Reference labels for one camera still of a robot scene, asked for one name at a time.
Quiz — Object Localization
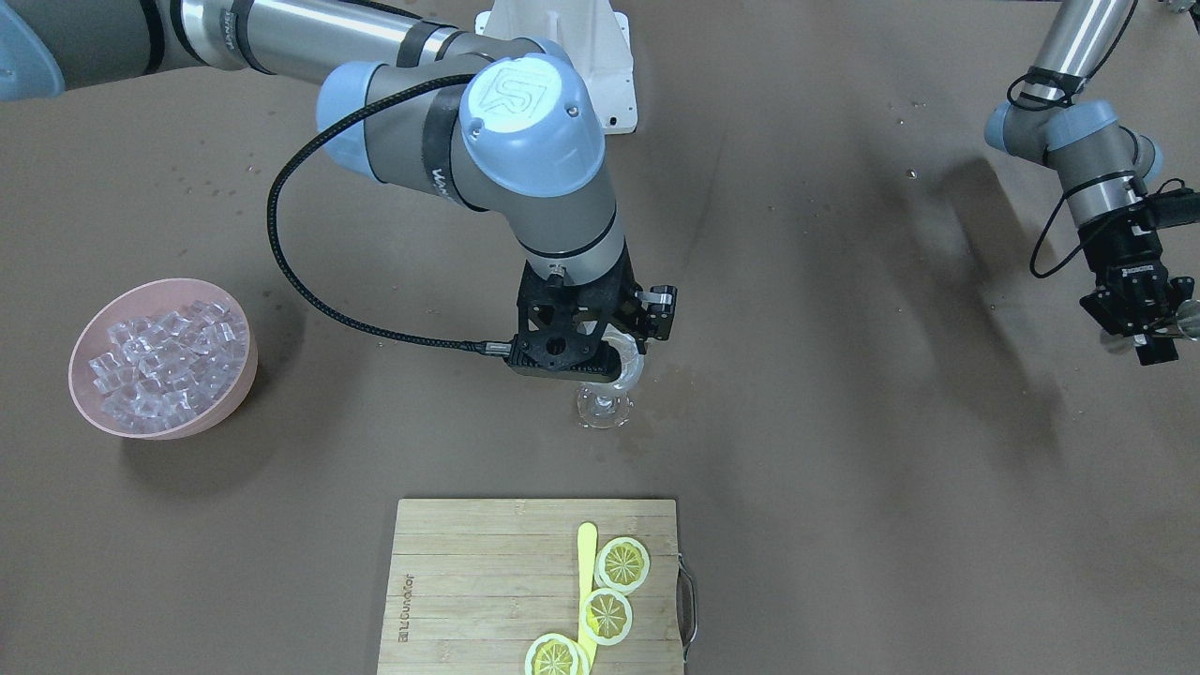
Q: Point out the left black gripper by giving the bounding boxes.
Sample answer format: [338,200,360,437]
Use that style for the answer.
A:
[1079,208,1196,368]

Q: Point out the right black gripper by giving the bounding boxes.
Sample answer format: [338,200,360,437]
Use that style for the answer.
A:
[600,253,678,352]

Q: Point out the steel jigger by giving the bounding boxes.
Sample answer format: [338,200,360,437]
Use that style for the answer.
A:
[1099,299,1199,354]

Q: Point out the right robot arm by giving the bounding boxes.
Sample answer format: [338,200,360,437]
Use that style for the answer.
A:
[2,1,677,374]

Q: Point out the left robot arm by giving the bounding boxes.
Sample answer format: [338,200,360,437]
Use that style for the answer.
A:
[984,1,1199,365]

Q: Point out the clear wine glass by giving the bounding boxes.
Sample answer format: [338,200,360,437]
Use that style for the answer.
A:
[576,325,646,428]

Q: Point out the pink bowl of ice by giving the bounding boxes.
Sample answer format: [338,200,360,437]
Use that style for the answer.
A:
[66,277,259,441]

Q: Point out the yellow plastic knife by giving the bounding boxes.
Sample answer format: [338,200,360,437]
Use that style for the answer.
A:
[576,521,598,674]

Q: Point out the lemon slice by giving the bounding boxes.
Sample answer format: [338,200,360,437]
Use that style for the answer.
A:
[522,633,592,675]
[578,587,634,646]
[594,534,652,595]

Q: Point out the lemon slice middle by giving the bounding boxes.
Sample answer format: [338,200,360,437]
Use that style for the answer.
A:
[578,587,634,646]

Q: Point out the bamboo cutting board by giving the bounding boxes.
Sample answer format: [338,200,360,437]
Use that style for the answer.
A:
[376,497,692,674]

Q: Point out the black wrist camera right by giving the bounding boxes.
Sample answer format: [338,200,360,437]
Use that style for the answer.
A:
[504,264,622,383]

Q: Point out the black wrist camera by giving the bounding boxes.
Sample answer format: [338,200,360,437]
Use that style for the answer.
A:
[1144,187,1199,231]
[504,264,622,383]

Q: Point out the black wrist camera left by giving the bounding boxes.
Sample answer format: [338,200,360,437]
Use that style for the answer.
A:
[1144,187,1199,231]

